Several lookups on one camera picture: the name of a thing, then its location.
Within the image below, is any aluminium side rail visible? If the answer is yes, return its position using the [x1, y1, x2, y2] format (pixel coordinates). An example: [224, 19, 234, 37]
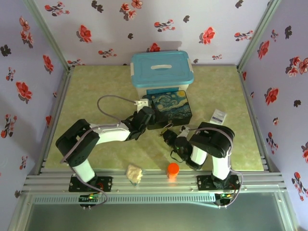
[237, 66, 275, 173]
[36, 67, 74, 175]

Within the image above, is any grey right arm cable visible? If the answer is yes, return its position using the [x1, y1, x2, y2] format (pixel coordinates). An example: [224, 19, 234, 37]
[189, 127, 244, 209]

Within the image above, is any slotted metal strip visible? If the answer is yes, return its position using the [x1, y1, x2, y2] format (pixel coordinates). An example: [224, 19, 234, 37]
[32, 194, 217, 204]

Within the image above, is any storage box with blue lid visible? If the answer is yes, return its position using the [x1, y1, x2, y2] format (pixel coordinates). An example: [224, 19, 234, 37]
[130, 50, 194, 97]

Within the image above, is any crumpled beige bag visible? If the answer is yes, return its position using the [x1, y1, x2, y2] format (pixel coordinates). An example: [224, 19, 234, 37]
[126, 164, 143, 187]

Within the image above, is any starry night print box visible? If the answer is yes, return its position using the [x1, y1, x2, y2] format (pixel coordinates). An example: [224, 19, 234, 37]
[141, 90, 193, 130]

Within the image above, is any orange bottle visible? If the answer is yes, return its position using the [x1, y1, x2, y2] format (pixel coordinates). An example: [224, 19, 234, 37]
[167, 162, 180, 182]

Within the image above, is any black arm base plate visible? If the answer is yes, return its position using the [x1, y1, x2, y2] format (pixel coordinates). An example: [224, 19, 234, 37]
[196, 175, 239, 192]
[69, 175, 113, 193]

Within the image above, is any grey left arm cable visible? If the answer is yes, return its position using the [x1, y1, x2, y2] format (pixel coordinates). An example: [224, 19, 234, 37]
[59, 95, 137, 208]

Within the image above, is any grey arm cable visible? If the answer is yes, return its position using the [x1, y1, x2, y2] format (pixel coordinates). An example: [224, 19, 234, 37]
[189, 127, 244, 209]
[59, 95, 137, 208]

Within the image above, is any green circuit board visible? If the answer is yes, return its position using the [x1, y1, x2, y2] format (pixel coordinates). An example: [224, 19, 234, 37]
[213, 192, 236, 208]
[78, 193, 102, 210]

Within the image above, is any aluminium frame post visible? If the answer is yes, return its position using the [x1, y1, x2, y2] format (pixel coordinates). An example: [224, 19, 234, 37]
[24, 0, 73, 72]
[276, 192, 301, 231]
[8, 191, 34, 231]
[237, 0, 282, 72]

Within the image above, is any wide aluminium frame rail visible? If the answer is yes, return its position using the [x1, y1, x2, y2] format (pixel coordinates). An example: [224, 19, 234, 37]
[23, 171, 288, 193]

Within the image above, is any white paper packet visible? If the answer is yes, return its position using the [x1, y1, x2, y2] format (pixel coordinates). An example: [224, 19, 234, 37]
[209, 108, 228, 125]

